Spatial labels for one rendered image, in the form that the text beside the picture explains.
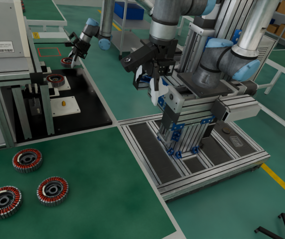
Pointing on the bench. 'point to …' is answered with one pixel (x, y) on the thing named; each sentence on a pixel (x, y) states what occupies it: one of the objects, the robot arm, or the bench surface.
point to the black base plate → (62, 127)
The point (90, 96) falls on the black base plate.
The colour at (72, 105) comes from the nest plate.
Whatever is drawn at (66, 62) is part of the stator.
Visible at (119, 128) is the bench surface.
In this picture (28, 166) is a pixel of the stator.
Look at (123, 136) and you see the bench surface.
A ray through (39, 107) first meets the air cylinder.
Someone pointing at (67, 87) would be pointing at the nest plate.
